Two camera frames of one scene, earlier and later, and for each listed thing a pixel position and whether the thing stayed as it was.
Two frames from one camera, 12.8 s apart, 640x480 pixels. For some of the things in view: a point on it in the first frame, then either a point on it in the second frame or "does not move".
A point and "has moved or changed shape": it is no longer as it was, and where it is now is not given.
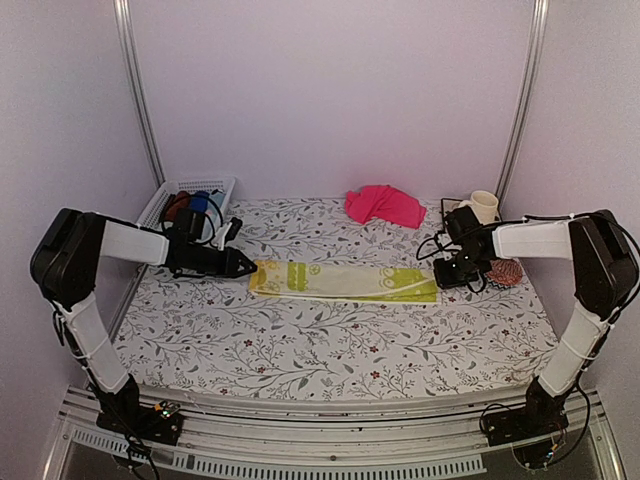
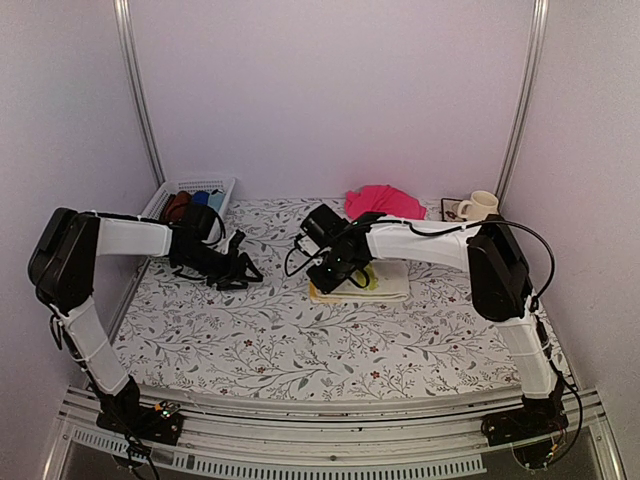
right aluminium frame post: x=527 y=94 does not move
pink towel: x=386 y=202 does not move
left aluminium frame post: x=128 y=37 does not move
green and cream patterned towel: x=300 y=280 has moved or changed shape
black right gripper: x=445 y=280 -> x=327 y=285
